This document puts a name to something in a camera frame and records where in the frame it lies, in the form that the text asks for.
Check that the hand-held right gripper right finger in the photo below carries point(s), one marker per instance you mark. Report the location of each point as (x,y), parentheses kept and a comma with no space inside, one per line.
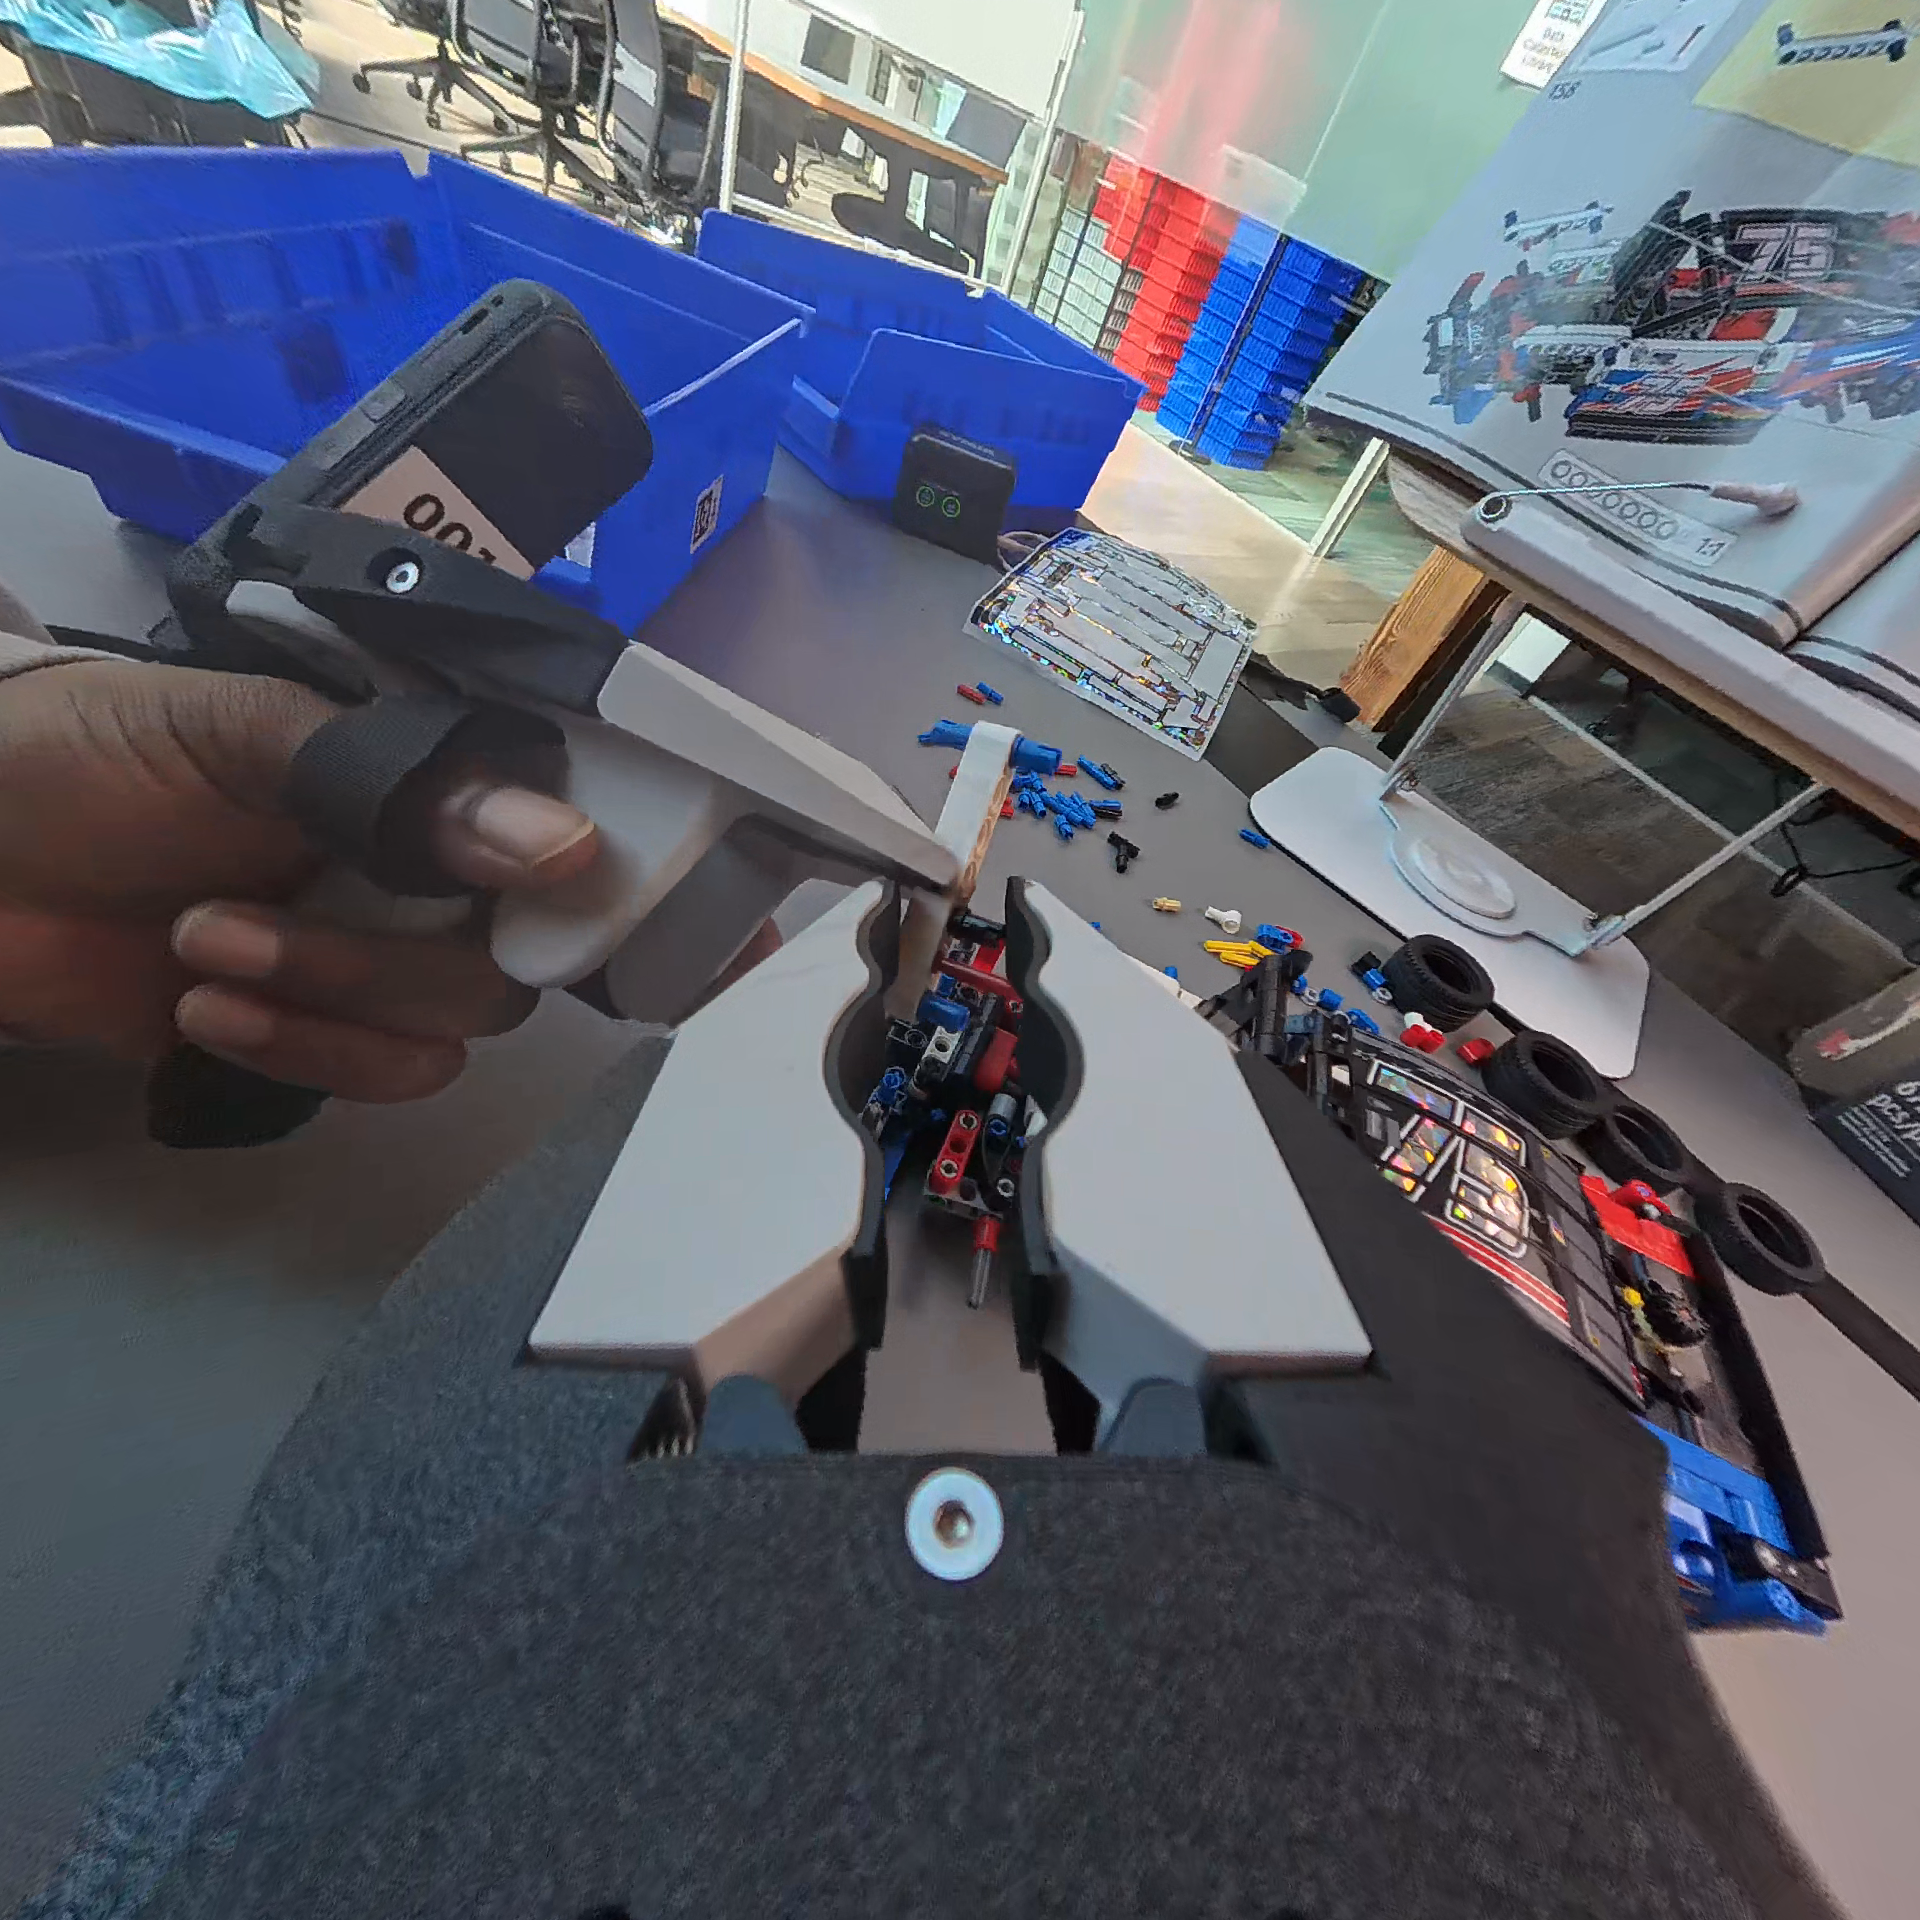
(1184,1200)

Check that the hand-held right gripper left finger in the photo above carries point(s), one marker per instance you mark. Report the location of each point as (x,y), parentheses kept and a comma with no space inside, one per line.
(721,1200)

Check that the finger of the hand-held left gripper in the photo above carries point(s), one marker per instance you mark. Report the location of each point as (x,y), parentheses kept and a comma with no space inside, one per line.
(780,765)

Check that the white brick beam with pins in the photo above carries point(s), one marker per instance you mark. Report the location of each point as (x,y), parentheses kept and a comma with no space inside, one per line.
(973,797)

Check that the brick-built toy race car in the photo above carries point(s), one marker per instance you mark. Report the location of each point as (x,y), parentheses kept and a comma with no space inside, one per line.
(1469,1185)

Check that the person's left forearm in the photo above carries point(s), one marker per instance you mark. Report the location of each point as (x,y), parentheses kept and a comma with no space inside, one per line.
(12,638)

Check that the grey desk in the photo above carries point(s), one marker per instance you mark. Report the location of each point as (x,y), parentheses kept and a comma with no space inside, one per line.
(225,1277)

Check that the person's left hand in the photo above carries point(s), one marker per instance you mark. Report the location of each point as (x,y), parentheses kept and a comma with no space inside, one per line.
(135,839)

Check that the black device with green lights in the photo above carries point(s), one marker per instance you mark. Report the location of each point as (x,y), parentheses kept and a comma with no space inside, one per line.
(953,488)

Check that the shiny printed booklet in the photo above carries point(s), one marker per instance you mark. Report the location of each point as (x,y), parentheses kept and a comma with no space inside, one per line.
(1119,629)

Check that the blue storage bin white label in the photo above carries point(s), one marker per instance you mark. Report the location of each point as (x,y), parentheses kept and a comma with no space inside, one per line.
(225,301)

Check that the white rounded tray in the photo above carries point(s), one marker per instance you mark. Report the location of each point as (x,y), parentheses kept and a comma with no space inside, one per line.
(1348,839)

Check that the blue plastic storage bin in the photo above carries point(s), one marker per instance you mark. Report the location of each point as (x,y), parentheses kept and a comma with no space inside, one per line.
(961,360)

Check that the black office chair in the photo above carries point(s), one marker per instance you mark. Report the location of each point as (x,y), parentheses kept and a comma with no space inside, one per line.
(480,44)
(644,105)

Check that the teal plastic sheet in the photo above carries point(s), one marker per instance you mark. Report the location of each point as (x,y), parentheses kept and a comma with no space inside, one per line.
(225,60)

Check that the red plastic crate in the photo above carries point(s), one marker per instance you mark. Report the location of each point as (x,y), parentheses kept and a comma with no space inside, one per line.
(1154,271)

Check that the stack of blue crates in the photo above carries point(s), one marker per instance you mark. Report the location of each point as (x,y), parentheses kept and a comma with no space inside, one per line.
(1260,346)

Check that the toy car set box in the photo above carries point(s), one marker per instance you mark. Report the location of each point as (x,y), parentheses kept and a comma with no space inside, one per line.
(1860,1096)

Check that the open instruction booklet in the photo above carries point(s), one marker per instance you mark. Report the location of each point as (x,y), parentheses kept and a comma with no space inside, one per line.
(1575,224)

